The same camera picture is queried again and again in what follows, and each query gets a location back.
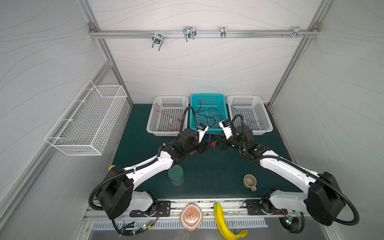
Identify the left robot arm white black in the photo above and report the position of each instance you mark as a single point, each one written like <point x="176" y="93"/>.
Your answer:
<point x="116" y="193"/>

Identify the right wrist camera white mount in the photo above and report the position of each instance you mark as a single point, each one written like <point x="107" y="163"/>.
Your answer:
<point x="226" y="126"/>

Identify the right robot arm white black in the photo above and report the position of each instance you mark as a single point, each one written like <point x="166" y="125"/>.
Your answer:
<point x="320" y="195"/>

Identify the white wire wall basket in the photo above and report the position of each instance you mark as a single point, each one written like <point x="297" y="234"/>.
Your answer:
<point x="86" y="125"/>

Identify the beige ceramic mug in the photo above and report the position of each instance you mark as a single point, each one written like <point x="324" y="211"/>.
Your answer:
<point x="250" y="182"/>

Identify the yellow banana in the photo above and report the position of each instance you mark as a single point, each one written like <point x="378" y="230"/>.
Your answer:
<point x="222" y="226"/>

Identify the metal clamp hook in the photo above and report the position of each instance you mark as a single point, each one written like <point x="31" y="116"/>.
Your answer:
<point x="223" y="32"/>
<point x="189" y="33"/>
<point x="157" y="39"/>
<point x="296" y="34"/>

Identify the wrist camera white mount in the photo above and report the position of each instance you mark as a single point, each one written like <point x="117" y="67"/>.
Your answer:
<point x="226" y="126"/>
<point x="202" y="129"/>

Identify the green cylindrical container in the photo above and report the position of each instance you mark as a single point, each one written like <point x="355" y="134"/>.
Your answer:
<point x="176" y="175"/>

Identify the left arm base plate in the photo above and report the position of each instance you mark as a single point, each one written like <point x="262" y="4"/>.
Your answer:
<point x="157" y="209"/>

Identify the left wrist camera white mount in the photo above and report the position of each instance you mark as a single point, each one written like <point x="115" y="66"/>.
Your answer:
<point x="202" y="129"/>

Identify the teal plastic basket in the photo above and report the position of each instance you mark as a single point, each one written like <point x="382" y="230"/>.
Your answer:
<point x="210" y="109"/>

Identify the white plastic basket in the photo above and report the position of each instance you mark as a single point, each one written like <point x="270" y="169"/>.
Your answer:
<point x="254" y="112"/>
<point x="166" y="115"/>

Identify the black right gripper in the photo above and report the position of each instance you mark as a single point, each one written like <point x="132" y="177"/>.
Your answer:
<point x="226" y="144"/>

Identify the left white plastic basket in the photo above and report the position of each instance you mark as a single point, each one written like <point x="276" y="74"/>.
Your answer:
<point x="166" y="115"/>

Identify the right white plastic basket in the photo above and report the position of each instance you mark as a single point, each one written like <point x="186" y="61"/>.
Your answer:
<point x="254" y="112"/>

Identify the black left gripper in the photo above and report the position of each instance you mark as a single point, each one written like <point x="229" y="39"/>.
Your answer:
<point x="202" y="147"/>

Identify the pink round toy dish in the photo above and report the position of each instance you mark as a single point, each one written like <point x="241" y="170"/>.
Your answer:
<point x="191" y="217"/>

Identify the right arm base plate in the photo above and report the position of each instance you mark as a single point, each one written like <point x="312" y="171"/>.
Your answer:
<point x="255" y="207"/>

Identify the aluminium cross rail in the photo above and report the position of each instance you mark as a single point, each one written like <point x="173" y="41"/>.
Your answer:
<point x="201" y="34"/>

